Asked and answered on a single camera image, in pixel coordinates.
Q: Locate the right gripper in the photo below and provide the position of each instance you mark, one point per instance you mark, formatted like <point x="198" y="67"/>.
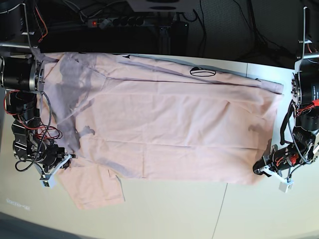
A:
<point x="47" y="161"/>

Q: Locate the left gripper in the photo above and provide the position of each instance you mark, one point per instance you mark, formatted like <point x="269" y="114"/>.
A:
<point x="282" y="163"/>

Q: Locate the pink T-shirt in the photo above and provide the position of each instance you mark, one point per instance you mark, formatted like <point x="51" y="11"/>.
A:
<point x="143" y="118"/>

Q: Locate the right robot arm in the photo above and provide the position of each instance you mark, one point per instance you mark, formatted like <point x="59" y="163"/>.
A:
<point x="34" y="136"/>

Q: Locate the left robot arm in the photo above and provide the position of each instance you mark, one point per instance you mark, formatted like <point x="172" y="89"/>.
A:
<point x="299" y="132"/>

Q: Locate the black power strip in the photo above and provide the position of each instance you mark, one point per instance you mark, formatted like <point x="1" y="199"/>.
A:
<point x="103" y="23"/>

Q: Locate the black power adapter box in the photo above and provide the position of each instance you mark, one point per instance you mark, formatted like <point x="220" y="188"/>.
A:
<point x="179" y="29"/>

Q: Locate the white box with oval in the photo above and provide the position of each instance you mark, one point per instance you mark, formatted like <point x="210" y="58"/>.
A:
<point x="162" y="5"/>

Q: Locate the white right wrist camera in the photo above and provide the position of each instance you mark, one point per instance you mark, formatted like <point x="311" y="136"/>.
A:
<point x="50" y="183"/>

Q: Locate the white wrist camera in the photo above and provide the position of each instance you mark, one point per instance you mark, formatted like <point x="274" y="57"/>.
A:
<point x="50" y="183"/>
<point x="286" y="186"/>

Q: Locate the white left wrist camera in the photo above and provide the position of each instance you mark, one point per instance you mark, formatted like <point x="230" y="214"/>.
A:
<point x="286" y="186"/>

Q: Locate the aluminium table leg post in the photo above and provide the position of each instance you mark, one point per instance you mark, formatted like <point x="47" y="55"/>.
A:
<point x="164" y="41"/>

